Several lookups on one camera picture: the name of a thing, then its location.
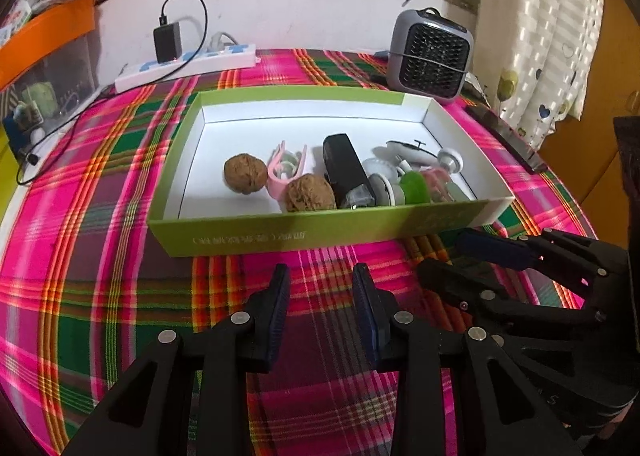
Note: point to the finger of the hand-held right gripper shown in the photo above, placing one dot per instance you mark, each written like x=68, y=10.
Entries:
x=450, y=278
x=495, y=248

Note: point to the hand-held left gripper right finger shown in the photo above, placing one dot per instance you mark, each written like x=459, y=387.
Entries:
x=362, y=311

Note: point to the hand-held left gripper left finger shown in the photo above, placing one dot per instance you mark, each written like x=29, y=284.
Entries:
x=280, y=306

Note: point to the green and white cardboard box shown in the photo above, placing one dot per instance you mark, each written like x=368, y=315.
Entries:
x=300, y=236

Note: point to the pink hair clip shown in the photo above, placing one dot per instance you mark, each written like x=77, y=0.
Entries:
x=280, y=181

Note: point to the pink plastic piece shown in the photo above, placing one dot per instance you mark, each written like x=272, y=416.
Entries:
x=437, y=181

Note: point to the green translucent piece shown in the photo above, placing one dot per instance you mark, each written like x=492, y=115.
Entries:
x=415, y=186

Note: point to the white round knob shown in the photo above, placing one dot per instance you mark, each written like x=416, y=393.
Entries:
x=450, y=159

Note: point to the brown walnut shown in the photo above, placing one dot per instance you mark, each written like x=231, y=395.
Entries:
x=310, y=193
x=245, y=174

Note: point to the black smartphone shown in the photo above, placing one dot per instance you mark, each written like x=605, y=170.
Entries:
x=505, y=129

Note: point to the white plastic gadget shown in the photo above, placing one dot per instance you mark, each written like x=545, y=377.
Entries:
x=402, y=149

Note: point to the black rectangular device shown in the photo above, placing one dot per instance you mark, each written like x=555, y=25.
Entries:
x=342, y=161

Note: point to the wooden cabinet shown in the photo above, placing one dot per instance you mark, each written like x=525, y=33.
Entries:
x=600, y=61

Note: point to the white patterned curtain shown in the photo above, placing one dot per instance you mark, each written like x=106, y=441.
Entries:
x=545, y=36

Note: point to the grey portable fan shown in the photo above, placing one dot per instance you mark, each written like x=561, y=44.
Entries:
x=430, y=51

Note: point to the white power strip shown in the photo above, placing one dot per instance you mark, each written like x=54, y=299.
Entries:
x=220, y=59

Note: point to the blue picture box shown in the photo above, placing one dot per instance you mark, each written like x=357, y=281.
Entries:
x=22, y=134

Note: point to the clear bin with orange lid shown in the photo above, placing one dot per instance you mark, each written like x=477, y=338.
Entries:
x=45, y=31

